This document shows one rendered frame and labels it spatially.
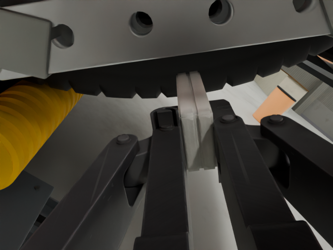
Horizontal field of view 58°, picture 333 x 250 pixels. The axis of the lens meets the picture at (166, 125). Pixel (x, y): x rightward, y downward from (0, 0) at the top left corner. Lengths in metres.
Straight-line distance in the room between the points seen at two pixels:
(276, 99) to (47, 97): 4.37
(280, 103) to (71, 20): 4.45
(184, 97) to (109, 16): 0.06
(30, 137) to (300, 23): 0.20
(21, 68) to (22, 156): 0.08
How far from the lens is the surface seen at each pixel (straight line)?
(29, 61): 0.19
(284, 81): 9.80
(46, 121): 0.28
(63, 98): 0.33
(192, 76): 0.19
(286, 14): 0.18
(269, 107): 4.61
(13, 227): 0.60
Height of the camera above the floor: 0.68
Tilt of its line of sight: 20 degrees down
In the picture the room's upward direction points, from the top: 40 degrees clockwise
